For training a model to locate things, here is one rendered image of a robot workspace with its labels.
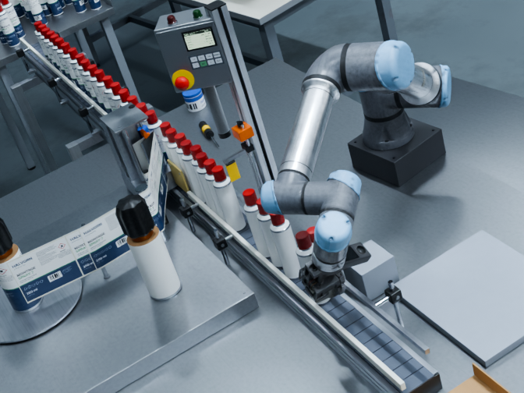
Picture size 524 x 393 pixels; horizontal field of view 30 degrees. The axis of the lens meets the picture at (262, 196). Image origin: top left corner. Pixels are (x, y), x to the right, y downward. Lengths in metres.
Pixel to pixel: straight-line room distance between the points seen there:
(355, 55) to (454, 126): 0.78
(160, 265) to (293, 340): 0.40
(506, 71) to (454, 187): 2.25
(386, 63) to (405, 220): 0.55
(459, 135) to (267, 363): 1.01
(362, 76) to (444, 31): 3.16
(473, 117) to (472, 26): 2.42
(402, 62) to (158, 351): 0.92
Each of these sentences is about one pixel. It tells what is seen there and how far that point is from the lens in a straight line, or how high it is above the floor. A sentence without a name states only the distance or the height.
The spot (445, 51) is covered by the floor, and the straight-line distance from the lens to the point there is 5.25.
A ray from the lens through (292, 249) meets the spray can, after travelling 2.43.
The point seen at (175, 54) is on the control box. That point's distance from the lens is 2.56.
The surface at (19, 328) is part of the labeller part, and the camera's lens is 2.70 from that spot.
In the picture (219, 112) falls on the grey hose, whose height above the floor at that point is 1.16.
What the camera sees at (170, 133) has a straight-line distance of 2.88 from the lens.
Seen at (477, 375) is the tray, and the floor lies 0.84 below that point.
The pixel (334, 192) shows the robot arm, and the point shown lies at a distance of 2.08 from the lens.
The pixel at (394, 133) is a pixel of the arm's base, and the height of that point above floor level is 0.96.
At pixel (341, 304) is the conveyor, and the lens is 2.38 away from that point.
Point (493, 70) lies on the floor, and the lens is 4.99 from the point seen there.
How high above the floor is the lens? 2.42
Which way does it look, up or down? 33 degrees down
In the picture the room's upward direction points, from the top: 18 degrees counter-clockwise
